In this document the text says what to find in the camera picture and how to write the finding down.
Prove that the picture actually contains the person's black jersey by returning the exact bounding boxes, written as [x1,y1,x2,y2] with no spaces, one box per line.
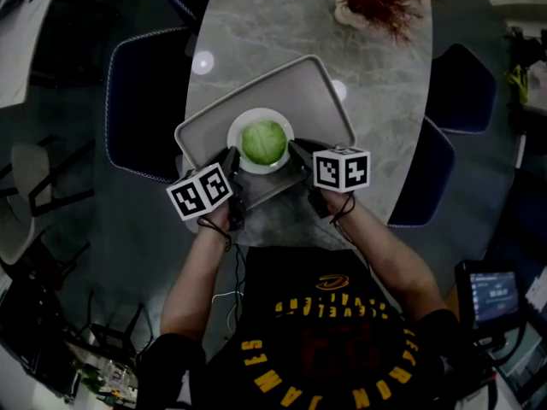
[135,245,465,410]

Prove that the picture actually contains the grey rectangular tray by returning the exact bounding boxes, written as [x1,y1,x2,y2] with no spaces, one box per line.
[174,54,358,211]

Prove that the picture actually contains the grey marble table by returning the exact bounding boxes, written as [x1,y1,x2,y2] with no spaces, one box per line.
[183,0,435,248]

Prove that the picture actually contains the white side table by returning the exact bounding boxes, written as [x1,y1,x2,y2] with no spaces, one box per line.
[0,0,66,109]

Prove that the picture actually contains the black metal stool frame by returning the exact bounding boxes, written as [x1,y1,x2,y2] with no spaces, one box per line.
[63,289,147,354]

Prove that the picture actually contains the person's left forearm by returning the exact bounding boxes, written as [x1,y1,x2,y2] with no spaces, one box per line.
[159,205,235,342]

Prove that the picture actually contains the person's right forearm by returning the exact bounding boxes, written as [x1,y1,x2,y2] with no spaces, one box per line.
[326,188,450,320]

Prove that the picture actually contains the black wrist cord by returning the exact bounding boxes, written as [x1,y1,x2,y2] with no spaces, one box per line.
[328,191,357,226]
[196,216,234,252]

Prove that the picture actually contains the grey chair with black legs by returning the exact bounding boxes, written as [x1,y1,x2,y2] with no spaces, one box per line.
[0,133,96,268]

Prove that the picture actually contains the white cable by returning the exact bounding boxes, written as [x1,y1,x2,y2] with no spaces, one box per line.
[210,290,245,333]

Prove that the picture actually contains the white round plate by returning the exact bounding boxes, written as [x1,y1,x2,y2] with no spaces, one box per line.
[226,107,296,175]

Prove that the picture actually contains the green cabbage vegetable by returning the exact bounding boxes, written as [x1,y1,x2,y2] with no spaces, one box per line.
[240,120,288,166]

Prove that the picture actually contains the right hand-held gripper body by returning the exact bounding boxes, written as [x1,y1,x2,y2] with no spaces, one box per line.
[300,143,371,220]

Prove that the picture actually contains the yellow-green bundle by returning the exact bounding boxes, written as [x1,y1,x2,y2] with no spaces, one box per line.
[505,63,530,103]

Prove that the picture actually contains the black-framed screen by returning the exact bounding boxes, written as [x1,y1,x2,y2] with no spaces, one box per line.
[454,260,527,331]

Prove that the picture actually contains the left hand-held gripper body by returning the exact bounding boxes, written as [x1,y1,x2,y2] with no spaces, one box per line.
[166,152,248,232]

